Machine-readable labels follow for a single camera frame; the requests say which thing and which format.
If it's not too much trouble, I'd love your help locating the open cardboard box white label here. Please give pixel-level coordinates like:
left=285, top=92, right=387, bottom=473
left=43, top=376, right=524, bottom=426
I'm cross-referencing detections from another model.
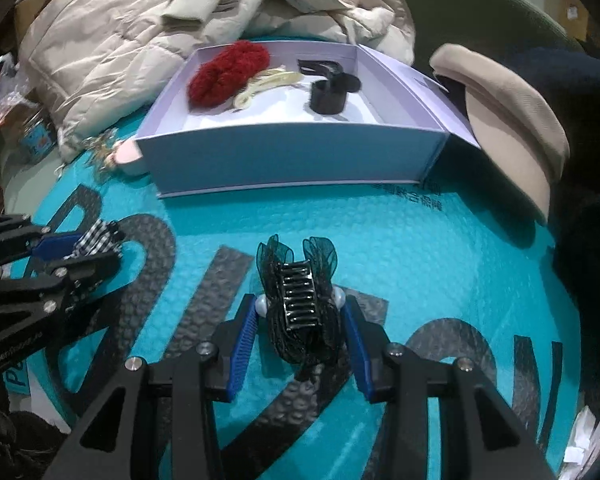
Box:
left=544, top=0, right=592, bottom=42

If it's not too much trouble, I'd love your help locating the red fuzzy hair clip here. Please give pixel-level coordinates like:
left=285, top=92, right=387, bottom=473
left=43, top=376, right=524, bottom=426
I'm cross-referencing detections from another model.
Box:
left=188, top=41, right=271, bottom=107

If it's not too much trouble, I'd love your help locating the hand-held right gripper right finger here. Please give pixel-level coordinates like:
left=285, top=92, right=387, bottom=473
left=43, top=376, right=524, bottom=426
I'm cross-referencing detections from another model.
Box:
left=342, top=296, right=562, bottom=480

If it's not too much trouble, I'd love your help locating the clear plastic bag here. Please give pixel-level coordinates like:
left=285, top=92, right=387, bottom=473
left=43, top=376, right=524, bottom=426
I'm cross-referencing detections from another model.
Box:
left=0, top=51, right=42, bottom=127

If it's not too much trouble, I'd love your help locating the large teal bubble mailer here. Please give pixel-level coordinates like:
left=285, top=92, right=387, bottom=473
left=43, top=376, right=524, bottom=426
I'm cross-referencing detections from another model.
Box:
left=5, top=35, right=582, bottom=480

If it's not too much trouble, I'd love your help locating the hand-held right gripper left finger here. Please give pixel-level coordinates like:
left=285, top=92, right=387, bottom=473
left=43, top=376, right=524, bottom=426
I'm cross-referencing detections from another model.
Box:
left=42, top=294, right=259, bottom=480

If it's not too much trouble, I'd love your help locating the lavender cardboard box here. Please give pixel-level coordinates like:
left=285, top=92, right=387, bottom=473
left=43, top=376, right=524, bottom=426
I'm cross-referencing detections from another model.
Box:
left=136, top=42, right=482, bottom=199

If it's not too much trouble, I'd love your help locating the black mesh bow claw clip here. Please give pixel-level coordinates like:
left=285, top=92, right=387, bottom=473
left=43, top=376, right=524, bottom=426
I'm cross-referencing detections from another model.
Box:
left=256, top=234, right=349, bottom=382

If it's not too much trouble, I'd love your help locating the navy knit garment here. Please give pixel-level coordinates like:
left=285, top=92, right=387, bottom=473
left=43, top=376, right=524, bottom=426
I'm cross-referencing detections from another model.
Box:
left=500, top=47, right=600, bottom=411

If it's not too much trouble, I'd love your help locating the blue tin can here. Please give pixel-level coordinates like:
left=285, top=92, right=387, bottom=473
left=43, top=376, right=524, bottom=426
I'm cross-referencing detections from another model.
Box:
left=22, top=109, right=57, bottom=164

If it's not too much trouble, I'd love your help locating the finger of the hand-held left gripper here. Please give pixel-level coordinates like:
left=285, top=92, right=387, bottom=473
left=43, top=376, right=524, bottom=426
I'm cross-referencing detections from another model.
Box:
left=0, top=252, right=122, bottom=357
left=0, top=214, right=83, bottom=275

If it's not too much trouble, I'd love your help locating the pink round compact mirror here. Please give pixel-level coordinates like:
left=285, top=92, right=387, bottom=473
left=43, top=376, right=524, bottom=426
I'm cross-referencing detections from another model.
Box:
left=114, top=141, right=152, bottom=176

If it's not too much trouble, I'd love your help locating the green sofa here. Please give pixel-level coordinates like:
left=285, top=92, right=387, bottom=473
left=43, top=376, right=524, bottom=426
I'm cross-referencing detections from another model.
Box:
left=394, top=0, right=587, bottom=63

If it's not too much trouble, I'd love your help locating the small teal mailer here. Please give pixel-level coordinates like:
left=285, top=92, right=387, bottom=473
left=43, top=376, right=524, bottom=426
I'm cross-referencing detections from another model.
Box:
left=5, top=352, right=37, bottom=393

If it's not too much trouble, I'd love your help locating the gold star hair clip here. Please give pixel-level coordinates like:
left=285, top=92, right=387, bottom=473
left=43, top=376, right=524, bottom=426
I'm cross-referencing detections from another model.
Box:
left=81, top=129, right=127, bottom=182

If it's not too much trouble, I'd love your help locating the gingham bow hair clip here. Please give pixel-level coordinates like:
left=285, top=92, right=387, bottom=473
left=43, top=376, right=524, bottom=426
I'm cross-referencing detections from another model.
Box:
left=62, top=218, right=127, bottom=262

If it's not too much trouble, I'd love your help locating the black round hair band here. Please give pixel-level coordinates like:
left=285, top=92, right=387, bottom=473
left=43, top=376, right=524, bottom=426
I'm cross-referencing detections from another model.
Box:
left=308, top=79, right=347, bottom=115

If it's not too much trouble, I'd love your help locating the long black hair clip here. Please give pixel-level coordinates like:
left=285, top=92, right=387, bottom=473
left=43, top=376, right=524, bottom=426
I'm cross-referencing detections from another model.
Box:
left=297, top=58, right=363, bottom=93

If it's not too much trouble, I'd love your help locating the beige puffer jacket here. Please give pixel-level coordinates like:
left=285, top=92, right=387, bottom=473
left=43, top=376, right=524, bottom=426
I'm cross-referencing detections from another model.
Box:
left=17, top=0, right=417, bottom=162

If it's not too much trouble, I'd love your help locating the cream claw hair clip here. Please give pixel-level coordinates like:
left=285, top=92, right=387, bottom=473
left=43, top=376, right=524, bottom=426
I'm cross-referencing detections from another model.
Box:
left=232, top=67, right=306, bottom=111

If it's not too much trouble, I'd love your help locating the beige newsboy cap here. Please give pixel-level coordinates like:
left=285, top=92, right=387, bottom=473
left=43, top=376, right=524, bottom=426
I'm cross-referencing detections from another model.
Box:
left=428, top=43, right=571, bottom=224

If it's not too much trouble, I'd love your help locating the plain brown cardboard box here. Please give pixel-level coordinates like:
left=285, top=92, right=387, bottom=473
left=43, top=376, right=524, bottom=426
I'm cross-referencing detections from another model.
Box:
left=9, top=0, right=57, bottom=37

